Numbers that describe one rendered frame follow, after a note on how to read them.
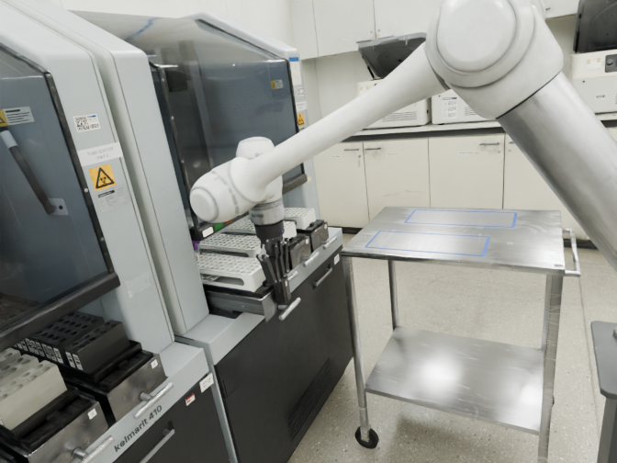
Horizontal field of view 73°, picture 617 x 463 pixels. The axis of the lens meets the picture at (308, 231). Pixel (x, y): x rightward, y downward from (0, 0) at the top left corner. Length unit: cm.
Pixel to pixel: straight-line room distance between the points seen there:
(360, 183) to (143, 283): 263
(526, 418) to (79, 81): 148
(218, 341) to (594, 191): 89
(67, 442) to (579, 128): 97
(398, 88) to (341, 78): 326
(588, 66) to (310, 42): 204
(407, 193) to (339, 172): 60
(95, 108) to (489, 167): 268
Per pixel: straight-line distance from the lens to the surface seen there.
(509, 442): 185
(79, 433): 95
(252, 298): 113
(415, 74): 84
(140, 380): 100
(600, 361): 110
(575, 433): 195
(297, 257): 143
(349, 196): 355
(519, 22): 61
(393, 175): 337
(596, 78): 314
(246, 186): 85
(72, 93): 97
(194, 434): 118
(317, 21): 382
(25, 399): 96
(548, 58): 66
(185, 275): 115
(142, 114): 106
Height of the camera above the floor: 133
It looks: 20 degrees down
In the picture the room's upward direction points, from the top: 8 degrees counter-clockwise
